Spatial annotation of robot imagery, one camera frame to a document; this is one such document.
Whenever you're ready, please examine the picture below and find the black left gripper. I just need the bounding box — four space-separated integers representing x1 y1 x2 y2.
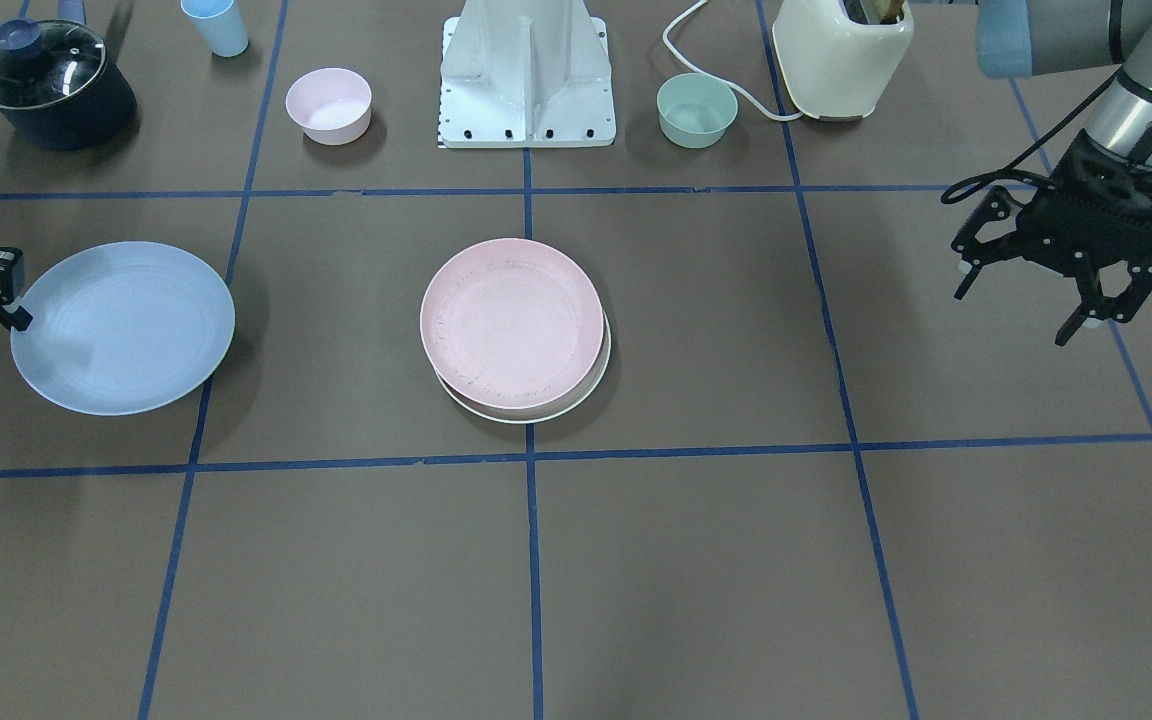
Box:
952 129 1152 347

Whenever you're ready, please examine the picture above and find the blue plate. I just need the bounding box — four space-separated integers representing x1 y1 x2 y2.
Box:
10 241 236 416

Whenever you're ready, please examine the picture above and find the pink plate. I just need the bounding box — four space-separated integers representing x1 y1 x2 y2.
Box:
419 238 605 411

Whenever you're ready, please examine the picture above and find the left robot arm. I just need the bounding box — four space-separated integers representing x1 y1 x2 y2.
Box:
941 1 1152 344

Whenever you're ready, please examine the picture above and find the dark blue lidded pot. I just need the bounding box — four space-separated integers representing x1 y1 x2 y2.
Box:
0 1 138 151

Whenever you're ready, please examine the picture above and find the cream toaster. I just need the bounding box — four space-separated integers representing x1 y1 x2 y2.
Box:
771 1 916 122

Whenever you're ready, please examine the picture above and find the light blue cup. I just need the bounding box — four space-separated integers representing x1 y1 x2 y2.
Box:
180 0 250 58

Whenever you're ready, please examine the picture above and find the pink bowl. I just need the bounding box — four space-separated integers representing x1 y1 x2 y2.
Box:
285 67 372 146

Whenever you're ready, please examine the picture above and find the green bowl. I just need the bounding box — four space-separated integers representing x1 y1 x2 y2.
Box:
655 73 738 150

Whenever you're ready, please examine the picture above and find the cream plate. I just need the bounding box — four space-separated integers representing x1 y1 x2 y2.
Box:
435 313 613 425

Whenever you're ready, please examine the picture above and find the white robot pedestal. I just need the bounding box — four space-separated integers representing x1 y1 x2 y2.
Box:
435 1 617 149

